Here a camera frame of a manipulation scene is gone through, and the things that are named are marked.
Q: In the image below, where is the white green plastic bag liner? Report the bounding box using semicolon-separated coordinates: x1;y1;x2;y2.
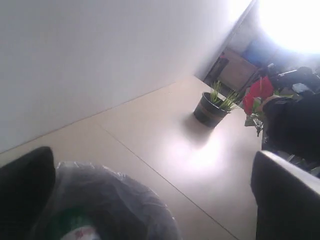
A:
29;161;182;240

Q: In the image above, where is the black pot with green grass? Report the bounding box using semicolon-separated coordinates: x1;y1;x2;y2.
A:
193;81;246;129

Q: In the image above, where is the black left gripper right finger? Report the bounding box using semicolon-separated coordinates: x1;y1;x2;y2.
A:
250;151;320;240

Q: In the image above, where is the red artificial flower plant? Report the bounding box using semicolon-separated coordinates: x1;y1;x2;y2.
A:
242;75;274;136

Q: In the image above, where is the brown wooden cabinet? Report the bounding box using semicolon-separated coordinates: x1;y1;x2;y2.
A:
204;48;257;92

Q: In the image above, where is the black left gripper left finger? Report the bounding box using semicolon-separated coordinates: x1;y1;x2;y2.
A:
0;146;56;240

